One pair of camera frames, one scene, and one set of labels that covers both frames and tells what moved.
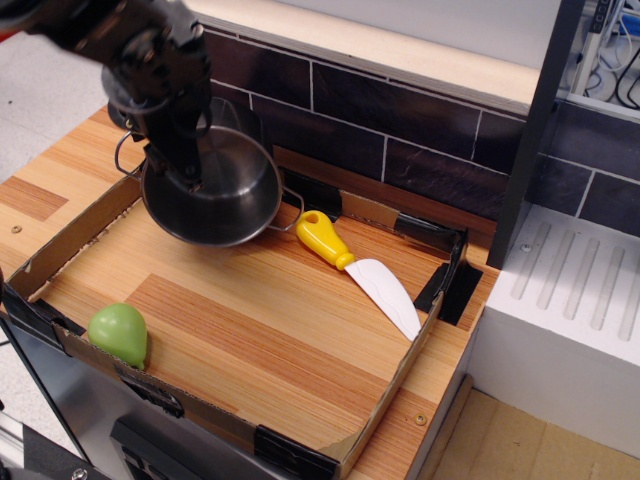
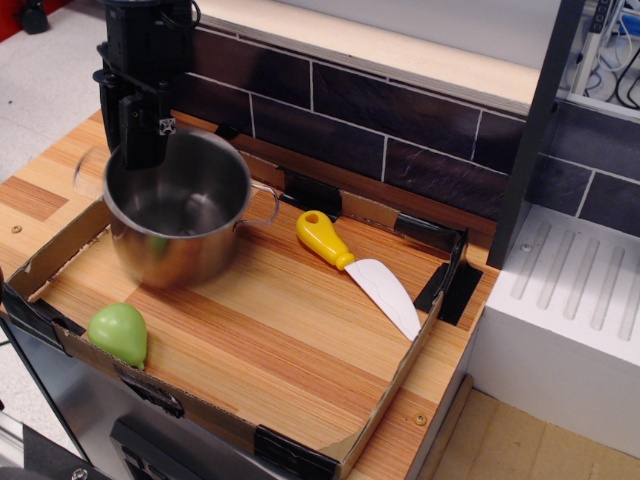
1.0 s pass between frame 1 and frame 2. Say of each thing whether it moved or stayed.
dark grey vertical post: stayed
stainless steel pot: moved
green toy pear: stayed
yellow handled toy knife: stayed
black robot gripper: moved
